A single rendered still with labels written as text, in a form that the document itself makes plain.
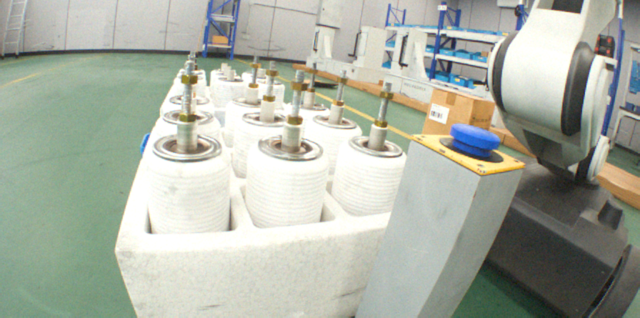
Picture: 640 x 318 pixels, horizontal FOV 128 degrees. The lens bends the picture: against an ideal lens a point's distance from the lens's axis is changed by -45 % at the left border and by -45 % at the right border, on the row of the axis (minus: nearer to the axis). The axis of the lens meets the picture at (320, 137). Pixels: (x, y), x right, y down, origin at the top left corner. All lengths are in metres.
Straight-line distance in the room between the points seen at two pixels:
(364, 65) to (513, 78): 3.30
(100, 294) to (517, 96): 0.69
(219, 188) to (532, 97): 0.41
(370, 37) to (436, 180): 3.53
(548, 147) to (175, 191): 0.71
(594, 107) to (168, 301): 0.57
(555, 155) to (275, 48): 6.58
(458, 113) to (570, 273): 0.97
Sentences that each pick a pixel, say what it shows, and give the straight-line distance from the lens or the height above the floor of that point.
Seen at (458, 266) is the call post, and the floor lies 0.23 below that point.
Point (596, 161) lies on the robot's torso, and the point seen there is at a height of 0.28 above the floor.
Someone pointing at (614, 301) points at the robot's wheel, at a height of 0.14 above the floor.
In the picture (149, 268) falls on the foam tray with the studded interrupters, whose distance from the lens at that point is 0.30.
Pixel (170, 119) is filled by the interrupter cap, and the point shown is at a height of 0.25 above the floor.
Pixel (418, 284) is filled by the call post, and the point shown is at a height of 0.21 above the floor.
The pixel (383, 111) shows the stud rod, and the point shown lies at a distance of 0.37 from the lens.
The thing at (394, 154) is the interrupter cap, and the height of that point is 0.25.
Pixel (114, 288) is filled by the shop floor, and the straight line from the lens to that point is 0.51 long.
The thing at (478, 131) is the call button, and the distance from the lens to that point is 0.22.
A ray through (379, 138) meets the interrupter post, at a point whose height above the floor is 0.27.
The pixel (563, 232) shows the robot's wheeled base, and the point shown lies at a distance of 0.54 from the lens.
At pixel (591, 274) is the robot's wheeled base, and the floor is 0.15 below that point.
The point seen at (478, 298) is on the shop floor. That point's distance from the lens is 0.60.
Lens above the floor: 0.36
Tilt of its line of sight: 17 degrees down
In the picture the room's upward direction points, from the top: 9 degrees clockwise
